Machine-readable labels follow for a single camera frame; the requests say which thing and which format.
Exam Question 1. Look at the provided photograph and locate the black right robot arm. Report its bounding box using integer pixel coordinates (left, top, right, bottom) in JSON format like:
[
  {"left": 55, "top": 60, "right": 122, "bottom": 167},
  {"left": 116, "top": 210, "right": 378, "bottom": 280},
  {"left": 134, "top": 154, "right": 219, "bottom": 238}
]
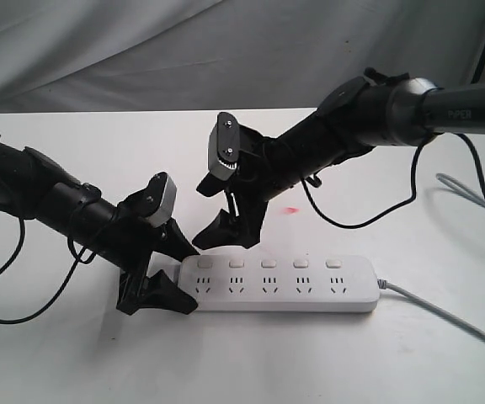
[{"left": 193, "top": 68, "right": 485, "bottom": 250}]

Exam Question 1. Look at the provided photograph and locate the grey power cable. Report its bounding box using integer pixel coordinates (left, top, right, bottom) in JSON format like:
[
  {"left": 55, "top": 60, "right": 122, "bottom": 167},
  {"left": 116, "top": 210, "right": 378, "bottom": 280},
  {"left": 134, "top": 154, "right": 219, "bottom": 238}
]
[{"left": 376, "top": 156, "right": 485, "bottom": 357}]

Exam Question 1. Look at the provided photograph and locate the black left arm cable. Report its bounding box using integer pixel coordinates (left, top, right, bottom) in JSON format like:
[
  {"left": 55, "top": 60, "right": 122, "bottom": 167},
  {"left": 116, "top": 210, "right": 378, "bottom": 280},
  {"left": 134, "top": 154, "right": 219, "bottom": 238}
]
[{"left": 0, "top": 176, "right": 151, "bottom": 325}]

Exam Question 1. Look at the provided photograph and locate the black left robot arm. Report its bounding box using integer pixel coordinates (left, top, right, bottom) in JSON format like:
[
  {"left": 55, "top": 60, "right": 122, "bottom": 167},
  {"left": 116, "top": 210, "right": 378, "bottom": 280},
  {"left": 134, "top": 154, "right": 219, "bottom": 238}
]
[{"left": 0, "top": 136, "right": 198, "bottom": 315}]

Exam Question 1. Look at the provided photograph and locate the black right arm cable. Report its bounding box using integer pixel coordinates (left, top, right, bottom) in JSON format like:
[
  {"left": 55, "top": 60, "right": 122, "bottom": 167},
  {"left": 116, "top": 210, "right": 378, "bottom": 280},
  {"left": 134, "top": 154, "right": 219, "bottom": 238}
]
[{"left": 299, "top": 132, "right": 485, "bottom": 249}]

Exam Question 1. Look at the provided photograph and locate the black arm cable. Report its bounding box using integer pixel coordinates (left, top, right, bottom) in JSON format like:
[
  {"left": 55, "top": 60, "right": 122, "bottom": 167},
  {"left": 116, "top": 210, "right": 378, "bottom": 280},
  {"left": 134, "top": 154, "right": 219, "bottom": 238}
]
[
  {"left": 299, "top": 132, "right": 485, "bottom": 249},
  {"left": 0, "top": 176, "right": 151, "bottom": 325}
]

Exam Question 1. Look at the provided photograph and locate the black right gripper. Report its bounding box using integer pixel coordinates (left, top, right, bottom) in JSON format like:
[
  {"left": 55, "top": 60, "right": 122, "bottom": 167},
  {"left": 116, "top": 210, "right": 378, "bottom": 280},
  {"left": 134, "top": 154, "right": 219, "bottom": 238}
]
[{"left": 191, "top": 125, "right": 302, "bottom": 250}]

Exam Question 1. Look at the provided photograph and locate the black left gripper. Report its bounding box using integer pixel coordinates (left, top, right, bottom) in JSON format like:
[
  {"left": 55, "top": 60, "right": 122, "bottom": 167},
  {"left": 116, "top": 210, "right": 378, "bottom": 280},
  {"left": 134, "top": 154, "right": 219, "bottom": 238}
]
[{"left": 101, "top": 186, "right": 200, "bottom": 315}]

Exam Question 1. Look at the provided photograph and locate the white five-outlet power strip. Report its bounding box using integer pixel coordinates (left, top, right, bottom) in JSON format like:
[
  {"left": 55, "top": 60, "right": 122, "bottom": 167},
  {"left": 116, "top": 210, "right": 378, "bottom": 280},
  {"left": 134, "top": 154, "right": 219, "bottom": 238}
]
[{"left": 178, "top": 254, "right": 381, "bottom": 313}]

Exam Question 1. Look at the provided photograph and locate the white backdrop cloth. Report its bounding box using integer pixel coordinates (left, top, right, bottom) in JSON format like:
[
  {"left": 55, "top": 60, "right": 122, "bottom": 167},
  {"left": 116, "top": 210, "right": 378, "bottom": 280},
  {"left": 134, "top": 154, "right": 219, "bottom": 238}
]
[{"left": 0, "top": 1, "right": 485, "bottom": 113}]

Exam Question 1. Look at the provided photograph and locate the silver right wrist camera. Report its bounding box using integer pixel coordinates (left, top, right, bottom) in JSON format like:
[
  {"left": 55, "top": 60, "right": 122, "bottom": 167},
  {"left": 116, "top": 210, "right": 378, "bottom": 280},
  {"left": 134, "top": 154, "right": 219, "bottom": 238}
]
[{"left": 207, "top": 112, "right": 241, "bottom": 181}]

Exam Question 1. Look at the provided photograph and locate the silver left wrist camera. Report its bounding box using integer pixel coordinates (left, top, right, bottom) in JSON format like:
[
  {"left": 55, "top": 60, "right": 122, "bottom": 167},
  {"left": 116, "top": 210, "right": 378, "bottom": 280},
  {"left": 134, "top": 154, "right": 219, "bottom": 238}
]
[{"left": 141, "top": 172, "right": 177, "bottom": 227}]

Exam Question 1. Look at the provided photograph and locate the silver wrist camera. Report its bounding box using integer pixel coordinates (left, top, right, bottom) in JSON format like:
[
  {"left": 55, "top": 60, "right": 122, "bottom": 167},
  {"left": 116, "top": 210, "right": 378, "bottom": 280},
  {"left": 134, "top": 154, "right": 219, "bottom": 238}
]
[
  {"left": 207, "top": 112, "right": 241, "bottom": 181},
  {"left": 141, "top": 172, "right": 177, "bottom": 227}
]

